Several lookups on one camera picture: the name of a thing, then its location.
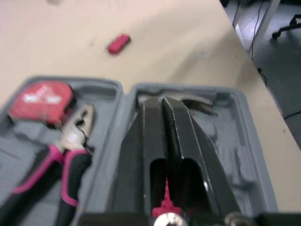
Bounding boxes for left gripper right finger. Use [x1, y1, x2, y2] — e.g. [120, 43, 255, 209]
[161, 97, 241, 214]

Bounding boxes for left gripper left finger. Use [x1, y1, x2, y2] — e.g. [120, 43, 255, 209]
[112, 98, 167, 214]

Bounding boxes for grey tool case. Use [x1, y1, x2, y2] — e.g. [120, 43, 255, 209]
[0, 75, 279, 226]

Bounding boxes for red tape measure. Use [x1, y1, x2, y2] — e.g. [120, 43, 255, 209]
[8, 81, 77, 129]

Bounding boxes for small pink piece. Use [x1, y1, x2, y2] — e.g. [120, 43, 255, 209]
[108, 33, 131, 55]

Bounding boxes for pliers with pink black handles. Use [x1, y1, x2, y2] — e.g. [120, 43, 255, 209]
[0, 103, 96, 226]

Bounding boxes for black floor cable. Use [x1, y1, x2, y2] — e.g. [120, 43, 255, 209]
[283, 110, 301, 120]
[248, 0, 269, 87]

